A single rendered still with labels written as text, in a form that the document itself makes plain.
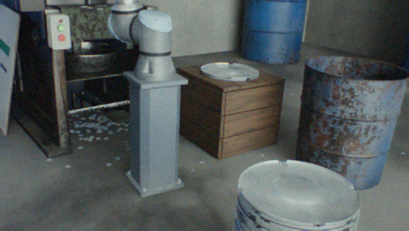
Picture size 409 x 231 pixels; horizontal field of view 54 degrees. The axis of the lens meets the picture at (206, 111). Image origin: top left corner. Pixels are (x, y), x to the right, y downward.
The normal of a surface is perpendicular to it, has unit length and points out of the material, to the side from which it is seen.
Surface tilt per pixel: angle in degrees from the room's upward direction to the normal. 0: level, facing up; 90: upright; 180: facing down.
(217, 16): 90
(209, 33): 90
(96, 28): 90
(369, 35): 90
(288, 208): 0
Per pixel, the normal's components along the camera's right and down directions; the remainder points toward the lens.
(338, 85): -0.61, 0.28
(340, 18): -0.78, 0.18
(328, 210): 0.05, -0.94
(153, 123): 0.51, 0.33
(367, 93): -0.07, 0.38
